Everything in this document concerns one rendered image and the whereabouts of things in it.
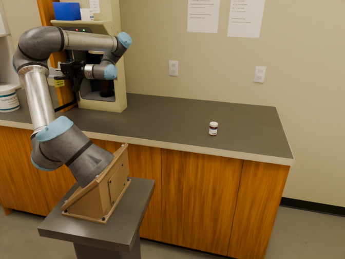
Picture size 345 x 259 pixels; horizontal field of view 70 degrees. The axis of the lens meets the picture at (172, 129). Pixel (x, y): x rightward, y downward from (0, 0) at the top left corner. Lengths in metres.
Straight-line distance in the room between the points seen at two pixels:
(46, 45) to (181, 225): 1.29
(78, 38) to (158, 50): 0.89
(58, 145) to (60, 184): 1.08
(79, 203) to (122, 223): 0.16
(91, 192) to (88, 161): 0.10
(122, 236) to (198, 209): 0.81
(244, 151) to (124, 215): 0.68
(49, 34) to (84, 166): 0.54
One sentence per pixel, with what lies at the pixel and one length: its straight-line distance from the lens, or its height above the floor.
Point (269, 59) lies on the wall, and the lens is 1.87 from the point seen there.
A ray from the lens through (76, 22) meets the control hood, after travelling 1.54.
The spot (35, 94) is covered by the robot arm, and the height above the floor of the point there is 1.29.
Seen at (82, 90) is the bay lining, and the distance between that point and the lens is 1.80.
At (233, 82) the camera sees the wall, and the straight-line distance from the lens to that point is 1.90.
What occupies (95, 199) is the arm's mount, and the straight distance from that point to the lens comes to 0.85.
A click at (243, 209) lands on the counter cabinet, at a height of 0.54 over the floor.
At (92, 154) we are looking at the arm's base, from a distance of 0.84.
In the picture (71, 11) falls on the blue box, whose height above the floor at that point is 1.56.
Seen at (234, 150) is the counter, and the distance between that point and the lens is 1.29.
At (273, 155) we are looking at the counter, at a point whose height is 0.94.
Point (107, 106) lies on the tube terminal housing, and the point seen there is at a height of 0.98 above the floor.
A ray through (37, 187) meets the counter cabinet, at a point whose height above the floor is 0.39.
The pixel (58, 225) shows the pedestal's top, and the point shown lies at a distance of 0.96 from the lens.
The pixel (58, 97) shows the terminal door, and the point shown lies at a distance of 1.69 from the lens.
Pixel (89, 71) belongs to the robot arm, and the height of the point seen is 1.30.
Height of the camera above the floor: 1.60
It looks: 27 degrees down
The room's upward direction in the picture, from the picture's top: 1 degrees clockwise
